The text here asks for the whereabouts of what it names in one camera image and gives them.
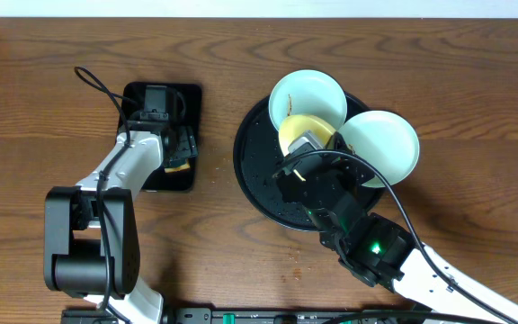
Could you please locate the pale green plate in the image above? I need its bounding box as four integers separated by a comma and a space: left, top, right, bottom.
338, 111, 420, 185

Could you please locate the rectangular black tray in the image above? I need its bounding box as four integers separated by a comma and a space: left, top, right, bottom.
121, 81, 202, 192

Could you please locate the yellow plate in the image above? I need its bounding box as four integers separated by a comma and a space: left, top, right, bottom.
278, 114, 336, 182

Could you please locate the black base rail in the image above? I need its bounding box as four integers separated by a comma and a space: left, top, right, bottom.
59, 307, 426, 324

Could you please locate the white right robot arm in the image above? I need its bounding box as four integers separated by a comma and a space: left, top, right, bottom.
273, 131, 518, 323

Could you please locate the round black tray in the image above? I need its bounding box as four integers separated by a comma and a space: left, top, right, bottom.
233, 97, 389, 239

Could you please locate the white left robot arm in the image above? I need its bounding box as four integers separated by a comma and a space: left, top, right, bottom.
43, 111, 200, 323

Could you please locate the green and yellow sponge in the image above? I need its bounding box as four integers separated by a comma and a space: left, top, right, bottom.
163, 158, 191, 174

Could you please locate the light blue plate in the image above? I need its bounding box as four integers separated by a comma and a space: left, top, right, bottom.
268, 69, 347, 130

